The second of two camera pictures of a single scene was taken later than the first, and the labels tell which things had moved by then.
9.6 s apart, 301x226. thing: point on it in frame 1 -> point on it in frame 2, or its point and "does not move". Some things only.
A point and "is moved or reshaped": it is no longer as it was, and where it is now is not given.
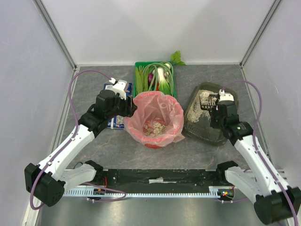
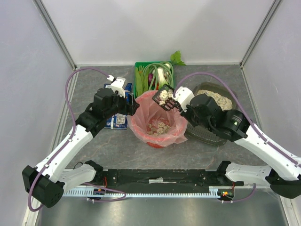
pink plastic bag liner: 157,120 does not move
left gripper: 127,107 does not move
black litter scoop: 209,101 is moved or reshaped
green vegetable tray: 154,76 does not move
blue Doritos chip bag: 117,122 does not move
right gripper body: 215,111 -> 177,105
